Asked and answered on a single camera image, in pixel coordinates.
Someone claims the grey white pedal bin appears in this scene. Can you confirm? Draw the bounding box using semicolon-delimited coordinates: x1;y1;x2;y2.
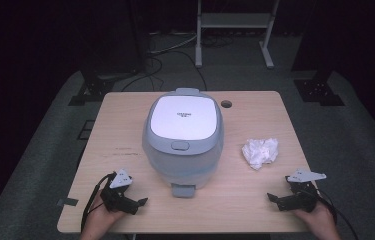
141;87;225;199

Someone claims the white floor cable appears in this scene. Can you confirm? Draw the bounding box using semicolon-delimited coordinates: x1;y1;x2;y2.
148;33;199;56

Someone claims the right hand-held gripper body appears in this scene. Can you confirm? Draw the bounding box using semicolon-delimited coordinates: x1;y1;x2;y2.
275;168;327;214

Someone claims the black metal stand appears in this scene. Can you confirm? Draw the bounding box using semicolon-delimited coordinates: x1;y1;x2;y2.
68;0;150;107
290;0;346;107

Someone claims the white paper ball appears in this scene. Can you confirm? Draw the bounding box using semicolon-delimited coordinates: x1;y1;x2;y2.
241;137;280;171

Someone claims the left hand-held gripper black cable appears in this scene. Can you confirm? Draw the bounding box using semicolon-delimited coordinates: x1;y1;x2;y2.
80;172;117;233

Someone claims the black floor cable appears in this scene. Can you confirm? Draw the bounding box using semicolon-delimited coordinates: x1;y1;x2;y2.
120;49;208;93

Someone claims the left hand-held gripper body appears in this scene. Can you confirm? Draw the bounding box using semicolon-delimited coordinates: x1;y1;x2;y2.
99;168;140;215

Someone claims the grey tape strip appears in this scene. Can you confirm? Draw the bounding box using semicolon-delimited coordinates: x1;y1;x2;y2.
56;197;80;208

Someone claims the person's left hand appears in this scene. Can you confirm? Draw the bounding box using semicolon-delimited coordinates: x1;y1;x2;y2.
80;190;126;240

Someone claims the white metal stand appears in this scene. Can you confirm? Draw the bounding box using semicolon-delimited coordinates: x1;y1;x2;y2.
194;0;281;70

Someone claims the person's right hand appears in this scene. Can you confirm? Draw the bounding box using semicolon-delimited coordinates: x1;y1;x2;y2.
292;200;342;240

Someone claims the dark floor outlet plate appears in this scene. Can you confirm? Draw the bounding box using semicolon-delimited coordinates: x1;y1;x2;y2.
76;119;96;141

